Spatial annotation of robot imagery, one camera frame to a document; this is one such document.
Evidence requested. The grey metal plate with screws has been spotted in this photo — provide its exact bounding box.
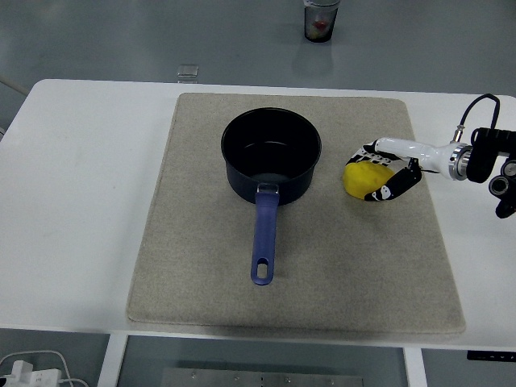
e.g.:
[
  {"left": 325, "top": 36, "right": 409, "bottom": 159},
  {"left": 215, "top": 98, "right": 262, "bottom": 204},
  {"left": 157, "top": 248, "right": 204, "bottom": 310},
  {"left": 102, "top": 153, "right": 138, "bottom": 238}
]
[{"left": 161, "top": 367, "right": 366, "bottom": 387}]

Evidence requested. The white table leg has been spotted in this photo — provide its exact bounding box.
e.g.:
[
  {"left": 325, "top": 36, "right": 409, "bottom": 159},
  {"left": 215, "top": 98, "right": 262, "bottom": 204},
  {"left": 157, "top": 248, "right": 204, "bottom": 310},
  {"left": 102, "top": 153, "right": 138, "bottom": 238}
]
[
  {"left": 98, "top": 333, "right": 128, "bottom": 387},
  {"left": 402, "top": 346, "right": 427, "bottom": 387}
]

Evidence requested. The blue pot with handle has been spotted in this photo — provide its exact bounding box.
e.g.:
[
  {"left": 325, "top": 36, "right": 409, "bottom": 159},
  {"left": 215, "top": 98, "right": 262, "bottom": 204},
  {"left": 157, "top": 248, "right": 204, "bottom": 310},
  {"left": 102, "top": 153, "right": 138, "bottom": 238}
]
[{"left": 220, "top": 106, "right": 323, "bottom": 286}]

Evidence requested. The metal floor socket plate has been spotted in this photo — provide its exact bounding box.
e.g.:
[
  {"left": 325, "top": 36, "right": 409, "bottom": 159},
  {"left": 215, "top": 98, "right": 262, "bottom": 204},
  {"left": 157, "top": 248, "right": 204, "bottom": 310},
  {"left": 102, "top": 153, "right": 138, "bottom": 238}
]
[{"left": 176, "top": 63, "right": 200, "bottom": 84}]

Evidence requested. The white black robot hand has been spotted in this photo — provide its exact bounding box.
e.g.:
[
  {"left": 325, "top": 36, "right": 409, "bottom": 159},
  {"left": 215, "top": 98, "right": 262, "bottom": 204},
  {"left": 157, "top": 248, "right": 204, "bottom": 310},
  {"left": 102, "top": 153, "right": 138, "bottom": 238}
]
[{"left": 345, "top": 137, "right": 455, "bottom": 202}]

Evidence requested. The beige table mat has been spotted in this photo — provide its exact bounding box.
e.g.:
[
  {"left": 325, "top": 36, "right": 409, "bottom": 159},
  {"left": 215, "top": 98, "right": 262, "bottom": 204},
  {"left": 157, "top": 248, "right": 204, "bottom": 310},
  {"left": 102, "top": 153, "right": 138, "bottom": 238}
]
[{"left": 126, "top": 92, "right": 467, "bottom": 335}]

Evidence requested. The black table control panel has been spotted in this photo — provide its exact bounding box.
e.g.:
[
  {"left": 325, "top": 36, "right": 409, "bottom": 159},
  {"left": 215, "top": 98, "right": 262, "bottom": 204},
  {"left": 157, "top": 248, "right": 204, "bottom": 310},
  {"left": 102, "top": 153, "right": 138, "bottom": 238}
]
[{"left": 466, "top": 350, "right": 516, "bottom": 361}]

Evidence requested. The white power strip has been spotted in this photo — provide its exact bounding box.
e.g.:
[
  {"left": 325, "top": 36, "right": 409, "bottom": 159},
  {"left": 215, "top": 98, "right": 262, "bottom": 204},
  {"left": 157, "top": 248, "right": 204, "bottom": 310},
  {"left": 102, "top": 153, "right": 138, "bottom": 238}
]
[{"left": 0, "top": 360, "right": 61, "bottom": 387}]

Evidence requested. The black mesh waste bin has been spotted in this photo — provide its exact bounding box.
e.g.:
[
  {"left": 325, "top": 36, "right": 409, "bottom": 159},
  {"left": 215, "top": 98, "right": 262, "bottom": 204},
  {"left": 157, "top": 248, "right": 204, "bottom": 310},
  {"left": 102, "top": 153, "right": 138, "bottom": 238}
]
[{"left": 303, "top": 0, "right": 342, "bottom": 44}]

